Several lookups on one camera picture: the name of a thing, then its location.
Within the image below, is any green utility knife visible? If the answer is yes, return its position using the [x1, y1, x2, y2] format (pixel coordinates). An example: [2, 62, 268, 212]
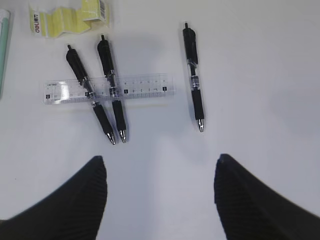
[0, 8, 11, 96]

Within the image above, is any black pen left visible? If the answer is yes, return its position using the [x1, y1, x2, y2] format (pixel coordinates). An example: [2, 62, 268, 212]
[66, 44, 116, 145]

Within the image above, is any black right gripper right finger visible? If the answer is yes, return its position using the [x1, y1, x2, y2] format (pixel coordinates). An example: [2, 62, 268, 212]
[213, 153, 320, 240]

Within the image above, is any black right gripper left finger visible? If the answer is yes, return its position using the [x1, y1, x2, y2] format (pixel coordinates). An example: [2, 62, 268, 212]
[0, 156, 108, 240]

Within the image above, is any black pen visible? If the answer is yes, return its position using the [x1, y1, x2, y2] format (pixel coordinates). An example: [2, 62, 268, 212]
[66, 44, 116, 145]
[182, 22, 205, 133]
[97, 34, 127, 143]

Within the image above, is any black pen right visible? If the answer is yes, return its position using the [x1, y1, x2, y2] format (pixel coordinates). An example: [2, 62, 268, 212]
[182, 22, 205, 133]

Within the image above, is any yellow waste paper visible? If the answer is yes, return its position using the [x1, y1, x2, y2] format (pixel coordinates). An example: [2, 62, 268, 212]
[28, 0, 110, 39]

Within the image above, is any clear plastic ruler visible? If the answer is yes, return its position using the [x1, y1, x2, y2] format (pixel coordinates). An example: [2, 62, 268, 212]
[42, 73, 176, 105]

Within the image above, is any black pen middle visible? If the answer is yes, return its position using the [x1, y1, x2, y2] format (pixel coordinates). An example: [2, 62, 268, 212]
[97, 34, 127, 143]

